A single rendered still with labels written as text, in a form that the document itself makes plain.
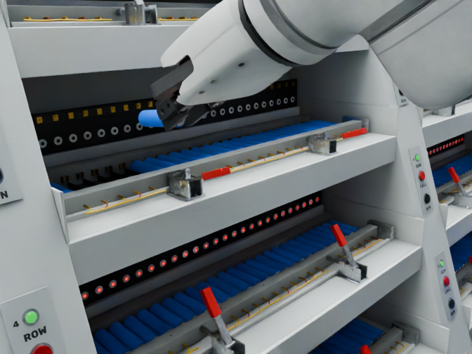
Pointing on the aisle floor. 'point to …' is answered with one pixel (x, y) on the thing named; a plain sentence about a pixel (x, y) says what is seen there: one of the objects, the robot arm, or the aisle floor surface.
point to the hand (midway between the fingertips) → (182, 107)
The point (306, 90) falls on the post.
